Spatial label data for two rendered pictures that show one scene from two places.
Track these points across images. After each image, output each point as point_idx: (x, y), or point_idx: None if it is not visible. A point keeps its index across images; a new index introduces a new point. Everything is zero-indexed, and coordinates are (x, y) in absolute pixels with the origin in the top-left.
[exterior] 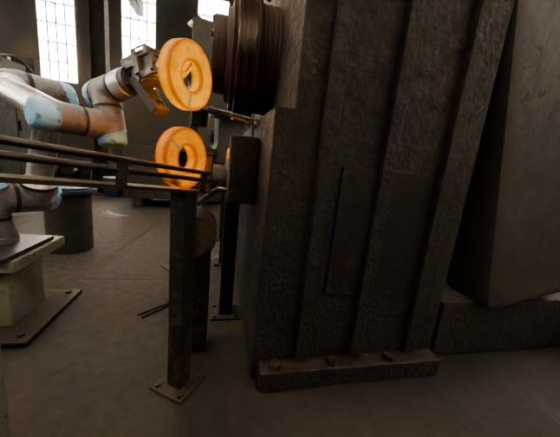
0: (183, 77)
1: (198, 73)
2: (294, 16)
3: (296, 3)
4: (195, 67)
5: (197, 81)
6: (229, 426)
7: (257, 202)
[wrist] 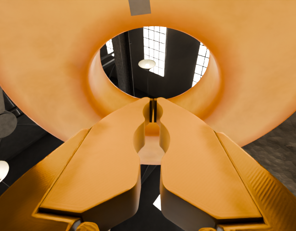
0: (207, 131)
1: (196, 86)
2: (286, 133)
3: (276, 140)
4: (179, 101)
5: (211, 67)
6: None
7: None
